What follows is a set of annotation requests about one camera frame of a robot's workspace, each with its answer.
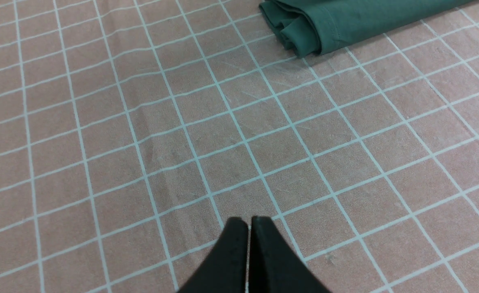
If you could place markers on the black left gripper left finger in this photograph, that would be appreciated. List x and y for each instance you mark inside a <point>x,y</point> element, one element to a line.
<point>224,269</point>

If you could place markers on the pink checkered tablecloth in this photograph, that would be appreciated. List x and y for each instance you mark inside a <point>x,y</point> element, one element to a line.
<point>131,130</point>

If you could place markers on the green long-sleeve shirt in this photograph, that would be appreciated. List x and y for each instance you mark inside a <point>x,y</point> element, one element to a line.
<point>323,26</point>

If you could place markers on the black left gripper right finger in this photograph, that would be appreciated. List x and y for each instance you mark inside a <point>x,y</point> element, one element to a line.
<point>273,266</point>

